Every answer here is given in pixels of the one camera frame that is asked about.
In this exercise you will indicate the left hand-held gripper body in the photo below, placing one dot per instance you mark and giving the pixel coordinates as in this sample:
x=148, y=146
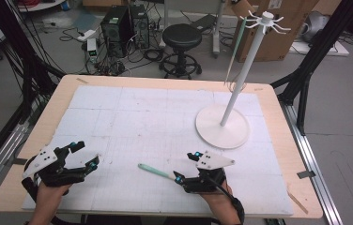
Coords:
x=41, y=159

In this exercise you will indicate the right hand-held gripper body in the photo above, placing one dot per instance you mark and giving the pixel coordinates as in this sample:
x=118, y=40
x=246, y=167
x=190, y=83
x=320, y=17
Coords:
x=215, y=161

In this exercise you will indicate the white utensil rack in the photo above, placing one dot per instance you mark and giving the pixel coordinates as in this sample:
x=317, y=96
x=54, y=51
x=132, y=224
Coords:
x=221, y=131

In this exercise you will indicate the person's left hand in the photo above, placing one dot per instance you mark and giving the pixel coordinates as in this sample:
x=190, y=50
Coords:
x=48, y=203

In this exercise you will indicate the person's right hand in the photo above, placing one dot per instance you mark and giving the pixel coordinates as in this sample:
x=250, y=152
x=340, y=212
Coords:
x=220, y=206

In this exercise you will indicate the grey tape piece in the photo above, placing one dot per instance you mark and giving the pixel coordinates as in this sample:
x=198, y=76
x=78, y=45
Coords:
x=306, y=174
x=19, y=161

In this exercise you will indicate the beige masking tape strip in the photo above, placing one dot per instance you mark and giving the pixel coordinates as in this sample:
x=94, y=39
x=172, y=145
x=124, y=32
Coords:
x=258, y=89
x=82, y=81

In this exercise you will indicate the white grid mat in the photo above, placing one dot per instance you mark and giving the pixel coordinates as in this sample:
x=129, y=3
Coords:
x=152, y=103

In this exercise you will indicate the small white device green display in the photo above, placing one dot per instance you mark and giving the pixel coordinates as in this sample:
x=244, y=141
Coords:
x=92, y=47

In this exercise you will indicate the white power strip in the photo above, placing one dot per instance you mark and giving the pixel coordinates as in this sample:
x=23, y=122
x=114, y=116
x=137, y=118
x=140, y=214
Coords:
x=86, y=35

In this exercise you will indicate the black round stool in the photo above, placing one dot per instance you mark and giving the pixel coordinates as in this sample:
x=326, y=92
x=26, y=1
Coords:
x=181, y=36

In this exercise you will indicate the large black computer tower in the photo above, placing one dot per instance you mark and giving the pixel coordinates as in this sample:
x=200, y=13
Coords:
x=115, y=31

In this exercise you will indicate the brown cardboard box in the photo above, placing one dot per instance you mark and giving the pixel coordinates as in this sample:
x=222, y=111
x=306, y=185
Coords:
x=278, y=43

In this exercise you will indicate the black flat stand foot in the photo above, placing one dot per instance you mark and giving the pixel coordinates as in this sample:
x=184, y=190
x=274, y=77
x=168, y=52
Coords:
x=204, y=22

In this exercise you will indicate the slim black computer tower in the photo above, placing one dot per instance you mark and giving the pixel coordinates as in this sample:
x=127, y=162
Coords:
x=141, y=25

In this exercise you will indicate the white flat board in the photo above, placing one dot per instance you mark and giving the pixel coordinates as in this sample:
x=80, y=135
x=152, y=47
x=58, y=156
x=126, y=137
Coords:
x=299, y=47

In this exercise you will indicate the grey rounded device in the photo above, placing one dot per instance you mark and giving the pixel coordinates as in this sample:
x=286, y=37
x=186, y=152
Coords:
x=317, y=23

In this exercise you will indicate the black metal frame strut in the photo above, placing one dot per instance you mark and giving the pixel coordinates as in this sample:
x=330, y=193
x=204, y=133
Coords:
x=321, y=43

